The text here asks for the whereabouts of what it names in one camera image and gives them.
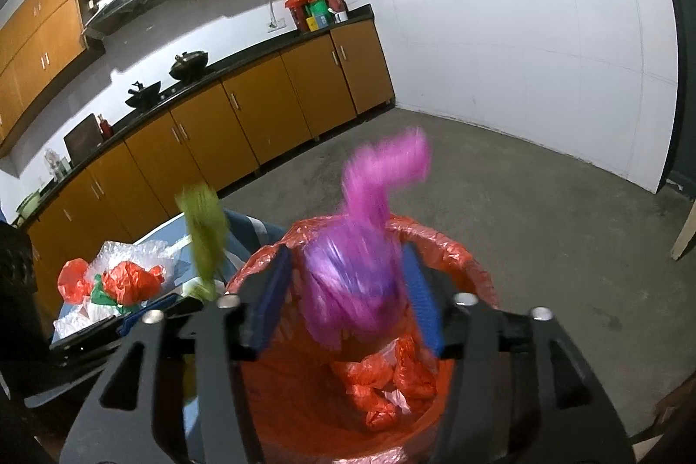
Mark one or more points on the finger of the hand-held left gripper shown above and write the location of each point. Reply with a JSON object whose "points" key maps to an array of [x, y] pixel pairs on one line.
{"points": [[109, 328]]}

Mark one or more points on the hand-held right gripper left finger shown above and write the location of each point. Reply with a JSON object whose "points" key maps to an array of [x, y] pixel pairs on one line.
{"points": [[272, 295]]}

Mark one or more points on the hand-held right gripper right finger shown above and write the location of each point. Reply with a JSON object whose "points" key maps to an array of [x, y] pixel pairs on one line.
{"points": [[421, 301]]}

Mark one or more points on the dark green plastic bag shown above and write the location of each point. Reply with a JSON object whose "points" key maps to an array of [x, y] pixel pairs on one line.
{"points": [[100, 295]]}

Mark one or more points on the large red plastic bag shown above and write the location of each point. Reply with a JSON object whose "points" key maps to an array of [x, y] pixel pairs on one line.
{"points": [[130, 282]]}

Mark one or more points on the small red plastic bag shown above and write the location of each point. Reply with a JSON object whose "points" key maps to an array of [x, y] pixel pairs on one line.
{"points": [[73, 282]]}

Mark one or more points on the purple plastic bag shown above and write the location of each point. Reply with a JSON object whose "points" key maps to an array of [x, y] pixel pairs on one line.
{"points": [[348, 279]]}

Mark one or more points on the clear bubble wrap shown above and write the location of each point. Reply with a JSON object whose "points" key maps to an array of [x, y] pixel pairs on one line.
{"points": [[136, 255]]}

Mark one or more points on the yellow-green plastic bag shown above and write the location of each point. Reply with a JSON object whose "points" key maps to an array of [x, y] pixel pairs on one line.
{"points": [[204, 230]]}

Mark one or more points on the red-lined trash bin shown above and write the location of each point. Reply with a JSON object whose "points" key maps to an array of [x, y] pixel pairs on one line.
{"points": [[304, 388]]}

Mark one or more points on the green basin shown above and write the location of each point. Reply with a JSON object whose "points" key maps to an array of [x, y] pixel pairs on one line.
{"points": [[28, 206]]}

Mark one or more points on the crumpled red plastic bag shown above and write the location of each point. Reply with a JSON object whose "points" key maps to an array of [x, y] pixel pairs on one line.
{"points": [[375, 377]]}

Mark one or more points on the blue striped table cloth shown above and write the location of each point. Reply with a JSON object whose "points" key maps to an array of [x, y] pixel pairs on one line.
{"points": [[157, 237]]}

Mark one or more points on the glass jar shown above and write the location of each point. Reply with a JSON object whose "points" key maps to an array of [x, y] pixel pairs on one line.
{"points": [[57, 165]]}

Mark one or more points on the dark cutting board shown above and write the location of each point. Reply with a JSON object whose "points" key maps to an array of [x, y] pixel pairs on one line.
{"points": [[81, 138]]}

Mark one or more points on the red bottle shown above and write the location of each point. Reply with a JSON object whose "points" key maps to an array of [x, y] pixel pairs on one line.
{"points": [[105, 127]]}

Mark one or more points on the wooden lower cabinets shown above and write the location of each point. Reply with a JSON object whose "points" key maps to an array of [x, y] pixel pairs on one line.
{"points": [[244, 110]]}

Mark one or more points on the black open wok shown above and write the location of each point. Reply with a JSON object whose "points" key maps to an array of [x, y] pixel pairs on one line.
{"points": [[144, 97]]}

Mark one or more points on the black countertop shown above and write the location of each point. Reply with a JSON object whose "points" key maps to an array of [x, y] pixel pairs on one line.
{"points": [[244, 53]]}

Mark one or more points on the black wok with lid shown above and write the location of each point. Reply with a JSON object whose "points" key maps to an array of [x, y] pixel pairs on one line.
{"points": [[187, 64]]}

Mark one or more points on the wooden plank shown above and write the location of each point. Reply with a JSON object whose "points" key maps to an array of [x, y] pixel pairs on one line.
{"points": [[684, 230]]}

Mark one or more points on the yellow box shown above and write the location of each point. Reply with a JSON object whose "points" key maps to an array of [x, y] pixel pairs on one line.
{"points": [[312, 25]]}

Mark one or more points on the white mug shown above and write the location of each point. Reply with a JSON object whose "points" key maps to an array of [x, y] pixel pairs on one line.
{"points": [[340, 16]]}

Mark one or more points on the green box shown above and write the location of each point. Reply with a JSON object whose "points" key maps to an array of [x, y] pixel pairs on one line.
{"points": [[319, 12]]}

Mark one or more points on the dark door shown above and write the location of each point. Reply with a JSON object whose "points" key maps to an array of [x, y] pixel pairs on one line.
{"points": [[682, 116]]}

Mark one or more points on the white wall outlet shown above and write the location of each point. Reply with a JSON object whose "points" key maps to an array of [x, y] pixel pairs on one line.
{"points": [[275, 25]]}

